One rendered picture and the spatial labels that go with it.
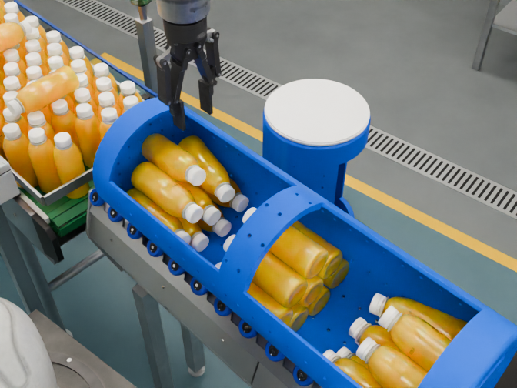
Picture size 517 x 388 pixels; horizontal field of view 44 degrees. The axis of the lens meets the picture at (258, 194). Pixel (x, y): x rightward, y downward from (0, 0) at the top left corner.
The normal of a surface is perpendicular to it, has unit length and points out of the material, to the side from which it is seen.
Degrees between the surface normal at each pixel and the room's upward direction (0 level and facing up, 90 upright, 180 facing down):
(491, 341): 8
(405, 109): 0
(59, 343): 5
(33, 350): 75
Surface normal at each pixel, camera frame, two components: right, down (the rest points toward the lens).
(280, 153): -0.69, 0.52
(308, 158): -0.20, 0.70
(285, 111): 0.00, -0.70
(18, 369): 0.85, 0.10
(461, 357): -0.17, -0.56
